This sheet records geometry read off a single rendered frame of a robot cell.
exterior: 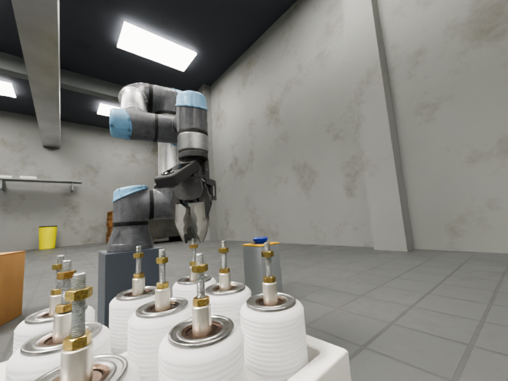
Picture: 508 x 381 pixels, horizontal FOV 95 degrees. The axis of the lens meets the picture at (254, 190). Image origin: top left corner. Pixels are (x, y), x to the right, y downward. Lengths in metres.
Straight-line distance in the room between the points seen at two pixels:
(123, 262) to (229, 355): 0.65
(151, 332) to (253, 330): 0.14
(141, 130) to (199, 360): 0.54
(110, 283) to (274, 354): 0.64
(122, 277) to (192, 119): 0.56
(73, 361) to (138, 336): 0.14
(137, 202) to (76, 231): 7.51
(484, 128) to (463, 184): 0.46
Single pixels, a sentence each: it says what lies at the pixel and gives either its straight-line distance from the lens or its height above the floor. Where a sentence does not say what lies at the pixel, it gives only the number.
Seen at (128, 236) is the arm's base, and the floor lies 0.35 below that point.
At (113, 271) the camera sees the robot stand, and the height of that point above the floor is 0.25.
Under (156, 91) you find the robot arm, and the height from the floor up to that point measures 0.89.
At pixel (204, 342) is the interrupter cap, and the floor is 0.25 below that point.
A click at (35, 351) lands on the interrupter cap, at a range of 0.38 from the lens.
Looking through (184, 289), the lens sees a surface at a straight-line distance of 0.54.
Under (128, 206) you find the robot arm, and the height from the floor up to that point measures 0.45.
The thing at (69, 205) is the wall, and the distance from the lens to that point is 8.45.
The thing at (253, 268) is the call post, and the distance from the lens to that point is 0.62.
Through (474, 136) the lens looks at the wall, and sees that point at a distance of 2.70.
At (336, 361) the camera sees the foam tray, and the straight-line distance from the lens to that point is 0.41.
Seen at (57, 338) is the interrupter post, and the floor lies 0.26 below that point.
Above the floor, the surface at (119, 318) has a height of 0.23.
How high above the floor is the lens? 0.38
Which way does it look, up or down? 7 degrees up
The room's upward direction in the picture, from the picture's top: 4 degrees counter-clockwise
